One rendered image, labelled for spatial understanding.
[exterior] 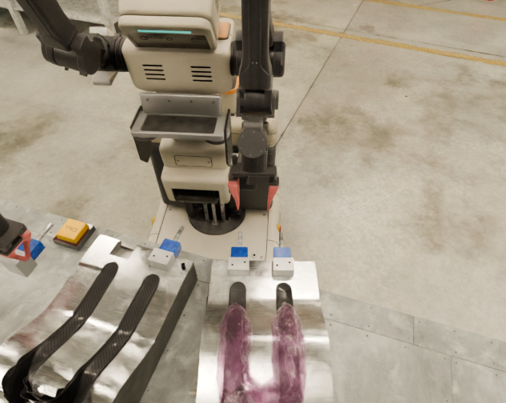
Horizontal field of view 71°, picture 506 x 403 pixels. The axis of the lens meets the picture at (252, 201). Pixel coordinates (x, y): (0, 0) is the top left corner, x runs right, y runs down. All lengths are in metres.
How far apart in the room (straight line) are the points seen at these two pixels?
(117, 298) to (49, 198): 1.70
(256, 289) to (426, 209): 1.66
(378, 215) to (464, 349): 1.34
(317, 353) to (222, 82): 0.69
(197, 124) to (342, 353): 0.67
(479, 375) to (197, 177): 0.91
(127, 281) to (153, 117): 0.45
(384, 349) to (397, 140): 2.06
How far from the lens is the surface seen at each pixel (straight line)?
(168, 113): 1.05
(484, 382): 0.98
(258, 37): 0.68
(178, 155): 1.18
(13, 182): 2.75
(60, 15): 0.90
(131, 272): 0.90
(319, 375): 0.78
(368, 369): 0.89
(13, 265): 0.94
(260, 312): 0.83
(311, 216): 2.12
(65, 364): 0.81
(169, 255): 0.86
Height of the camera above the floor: 1.62
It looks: 48 degrees down
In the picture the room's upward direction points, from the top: straight up
